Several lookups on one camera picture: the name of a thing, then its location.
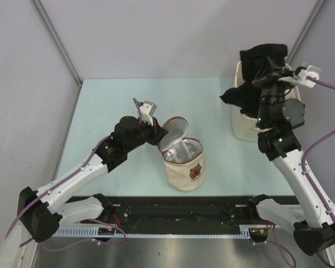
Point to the aluminium frame post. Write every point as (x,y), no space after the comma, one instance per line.
(56,40)
(307,26)

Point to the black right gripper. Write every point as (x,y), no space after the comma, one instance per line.
(272,77)

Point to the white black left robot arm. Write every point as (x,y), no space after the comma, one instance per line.
(43,211)

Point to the aluminium frame post left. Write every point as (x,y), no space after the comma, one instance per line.
(56,40)

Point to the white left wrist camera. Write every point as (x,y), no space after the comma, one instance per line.
(146,111)

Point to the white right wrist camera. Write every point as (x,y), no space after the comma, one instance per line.
(303,76)

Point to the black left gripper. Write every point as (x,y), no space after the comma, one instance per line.
(157,132)

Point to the aluminium frame post right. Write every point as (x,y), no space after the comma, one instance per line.
(307,26)

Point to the cream plastic laundry basket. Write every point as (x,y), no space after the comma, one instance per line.
(243,126)

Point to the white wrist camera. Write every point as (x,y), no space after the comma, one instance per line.
(303,76)
(146,111)

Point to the grey slotted cable duct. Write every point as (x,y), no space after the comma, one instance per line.
(159,231)

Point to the black garment from bag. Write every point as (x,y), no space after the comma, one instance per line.
(255,63)

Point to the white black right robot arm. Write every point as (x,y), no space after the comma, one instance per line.
(313,229)

